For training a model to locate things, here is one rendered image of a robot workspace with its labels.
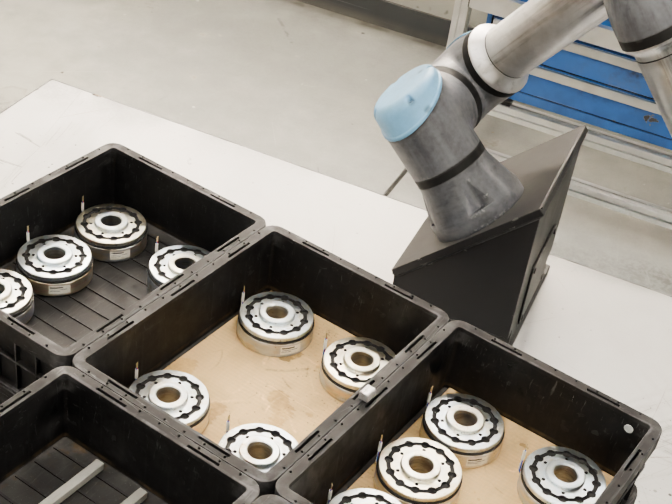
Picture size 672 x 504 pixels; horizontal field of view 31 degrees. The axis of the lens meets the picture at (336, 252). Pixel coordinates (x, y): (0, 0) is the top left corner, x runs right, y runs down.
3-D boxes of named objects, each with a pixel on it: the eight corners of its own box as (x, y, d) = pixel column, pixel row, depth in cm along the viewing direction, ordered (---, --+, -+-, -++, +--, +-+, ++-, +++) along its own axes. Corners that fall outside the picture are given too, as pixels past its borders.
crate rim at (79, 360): (270, 235, 173) (271, 221, 172) (451, 329, 161) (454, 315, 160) (65, 375, 145) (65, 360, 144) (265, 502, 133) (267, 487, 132)
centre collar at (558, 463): (552, 456, 151) (553, 452, 151) (590, 472, 149) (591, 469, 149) (538, 480, 147) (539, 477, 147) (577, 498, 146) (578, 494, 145)
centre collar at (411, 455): (410, 447, 149) (410, 443, 149) (446, 463, 148) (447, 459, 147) (393, 471, 146) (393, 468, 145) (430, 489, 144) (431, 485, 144)
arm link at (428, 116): (398, 190, 185) (350, 116, 182) (442, 144, 193) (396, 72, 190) (455, 170, 176) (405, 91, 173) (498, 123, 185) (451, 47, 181)
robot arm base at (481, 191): (466, 199, 197) (433, 148, 195) (539, 173, 186) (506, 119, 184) (421, 251, 187) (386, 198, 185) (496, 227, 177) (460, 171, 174)
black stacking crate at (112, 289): (111, 206, 191) (113, 144, 184) (262, 288, 179) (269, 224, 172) (-97, 325, 163) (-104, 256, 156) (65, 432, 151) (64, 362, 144)
